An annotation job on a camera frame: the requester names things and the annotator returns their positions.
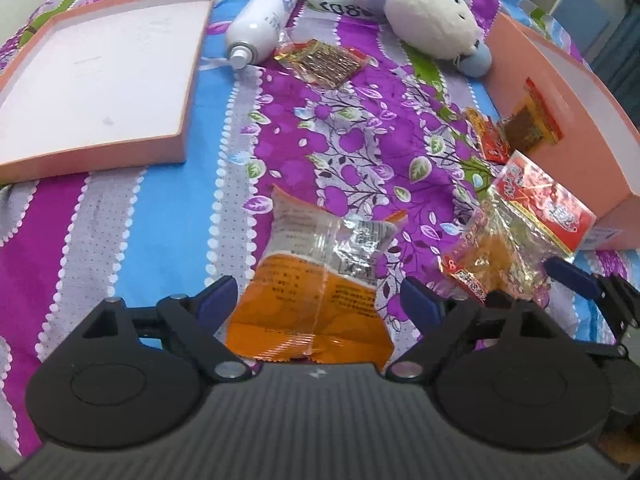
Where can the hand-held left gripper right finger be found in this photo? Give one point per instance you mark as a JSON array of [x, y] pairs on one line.
[[420, 305]]

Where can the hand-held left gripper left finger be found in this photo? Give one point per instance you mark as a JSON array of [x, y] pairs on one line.
[[220, 302]]

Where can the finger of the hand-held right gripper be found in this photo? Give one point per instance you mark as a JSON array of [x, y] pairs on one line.
[[610, 351], [572, 277]]

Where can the clear orange snack packet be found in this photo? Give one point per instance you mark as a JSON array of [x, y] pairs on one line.
[[495, 255]]

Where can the pink cardboard box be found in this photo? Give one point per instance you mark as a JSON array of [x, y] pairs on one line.
[[575, 110]]

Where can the red white snack packet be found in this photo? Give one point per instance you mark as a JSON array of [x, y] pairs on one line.
[[545, 200]]

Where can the brown red-edged snack packet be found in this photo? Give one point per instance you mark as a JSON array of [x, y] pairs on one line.
[[530, 125]]

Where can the small red snack packet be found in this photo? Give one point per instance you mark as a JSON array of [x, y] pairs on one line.
[[492, 140]]

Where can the blue hanging cloth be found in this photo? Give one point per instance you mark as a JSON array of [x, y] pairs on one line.
[[625, 70]]

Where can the pink box lid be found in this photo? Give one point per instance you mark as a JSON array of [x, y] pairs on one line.
[[100, 75]]

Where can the blue padded board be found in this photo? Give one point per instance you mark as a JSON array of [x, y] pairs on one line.
[[580, 20]]

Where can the gold brown snack packet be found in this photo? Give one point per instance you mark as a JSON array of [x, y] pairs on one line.
[[320, 62]]

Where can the white spray bottle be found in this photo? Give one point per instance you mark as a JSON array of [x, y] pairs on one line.
[[260, 20]]

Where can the white and blue plush toy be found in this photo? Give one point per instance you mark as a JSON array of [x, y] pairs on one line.
[[425, 15]]

